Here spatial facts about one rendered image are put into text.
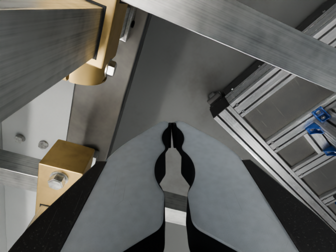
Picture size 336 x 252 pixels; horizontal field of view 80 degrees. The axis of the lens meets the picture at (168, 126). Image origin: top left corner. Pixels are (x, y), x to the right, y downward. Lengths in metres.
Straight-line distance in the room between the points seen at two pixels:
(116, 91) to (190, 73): 0.75
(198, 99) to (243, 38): 0.93
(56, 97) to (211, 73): 0.78
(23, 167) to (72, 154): 0.06
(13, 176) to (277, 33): 0.32
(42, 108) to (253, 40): 0.42
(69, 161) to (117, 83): 0.13
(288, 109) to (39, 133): 0.93
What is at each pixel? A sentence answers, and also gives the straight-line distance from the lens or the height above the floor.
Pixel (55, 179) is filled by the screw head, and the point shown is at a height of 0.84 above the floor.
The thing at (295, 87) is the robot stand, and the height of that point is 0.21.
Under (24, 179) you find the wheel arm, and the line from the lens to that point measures 0.32.
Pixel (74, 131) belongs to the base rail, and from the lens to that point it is 0.39.
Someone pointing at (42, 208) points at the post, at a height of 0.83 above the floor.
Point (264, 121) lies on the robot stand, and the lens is 1.01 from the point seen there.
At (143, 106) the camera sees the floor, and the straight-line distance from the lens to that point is 1.11.
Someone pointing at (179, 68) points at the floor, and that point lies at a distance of 1.04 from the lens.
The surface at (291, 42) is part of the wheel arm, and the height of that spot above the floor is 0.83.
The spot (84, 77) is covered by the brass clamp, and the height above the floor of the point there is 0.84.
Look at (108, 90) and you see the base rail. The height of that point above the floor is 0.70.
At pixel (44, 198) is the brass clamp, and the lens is 0.32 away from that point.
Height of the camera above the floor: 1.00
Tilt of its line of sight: 60 degrees down
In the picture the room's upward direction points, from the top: 179 degrees clockwise
